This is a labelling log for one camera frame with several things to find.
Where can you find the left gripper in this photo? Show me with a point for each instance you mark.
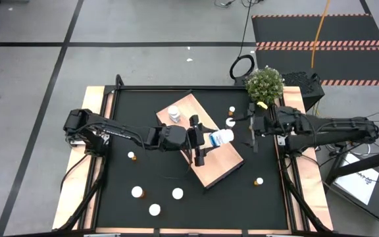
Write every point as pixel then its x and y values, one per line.
pixel 176 138

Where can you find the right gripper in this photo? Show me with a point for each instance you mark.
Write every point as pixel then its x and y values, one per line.
pixel 263 125

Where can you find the white bottle with blue label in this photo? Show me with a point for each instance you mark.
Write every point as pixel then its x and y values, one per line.
pixel 224 136

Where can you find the small orange medicine bottle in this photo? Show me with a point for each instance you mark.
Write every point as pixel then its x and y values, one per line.
pixel 232 109
pixel 259 180
pixel 130 154

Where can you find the white medicine bottle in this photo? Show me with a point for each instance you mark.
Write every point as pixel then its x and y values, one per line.
pixel 174 112

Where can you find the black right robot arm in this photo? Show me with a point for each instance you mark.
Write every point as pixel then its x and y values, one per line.
pixel 334 130

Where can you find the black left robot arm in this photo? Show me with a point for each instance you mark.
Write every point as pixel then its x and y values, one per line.
pixel 117 131

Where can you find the light wooden board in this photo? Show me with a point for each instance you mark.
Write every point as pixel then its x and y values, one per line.
pixel 216 161

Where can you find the yellow tag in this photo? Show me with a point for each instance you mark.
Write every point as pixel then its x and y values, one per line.
pixel 262 105

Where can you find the potted green plant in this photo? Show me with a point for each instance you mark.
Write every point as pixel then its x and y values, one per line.
pixel 264 85

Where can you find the black table mat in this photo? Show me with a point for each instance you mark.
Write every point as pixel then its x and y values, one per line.
pixel 209 210

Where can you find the black perforated case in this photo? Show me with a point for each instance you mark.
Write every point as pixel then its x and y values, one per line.
pixel 304 89

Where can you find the black mat with orange stripes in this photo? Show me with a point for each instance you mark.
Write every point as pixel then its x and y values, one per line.
pixel 357 66
pixel 308 29

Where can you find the white paper sheet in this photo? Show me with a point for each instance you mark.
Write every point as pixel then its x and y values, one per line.
pixel 357 181

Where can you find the black table frame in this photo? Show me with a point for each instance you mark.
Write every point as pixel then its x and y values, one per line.
pixel 189 88

